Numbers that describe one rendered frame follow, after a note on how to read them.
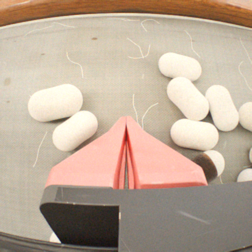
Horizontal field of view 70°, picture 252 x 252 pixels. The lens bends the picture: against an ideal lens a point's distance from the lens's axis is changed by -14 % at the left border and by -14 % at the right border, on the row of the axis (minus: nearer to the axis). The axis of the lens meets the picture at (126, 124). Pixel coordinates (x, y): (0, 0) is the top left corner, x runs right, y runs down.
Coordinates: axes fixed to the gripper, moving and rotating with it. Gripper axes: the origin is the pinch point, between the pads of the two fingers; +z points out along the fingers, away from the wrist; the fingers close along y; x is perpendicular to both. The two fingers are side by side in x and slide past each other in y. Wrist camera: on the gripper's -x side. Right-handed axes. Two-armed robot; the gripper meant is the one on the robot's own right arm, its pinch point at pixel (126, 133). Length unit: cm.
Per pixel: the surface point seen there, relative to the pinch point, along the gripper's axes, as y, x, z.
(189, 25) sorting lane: -5.4, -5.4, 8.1
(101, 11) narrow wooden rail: 2.1, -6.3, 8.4
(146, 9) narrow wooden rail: -1.7, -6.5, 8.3
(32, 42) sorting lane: 7.9, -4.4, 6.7
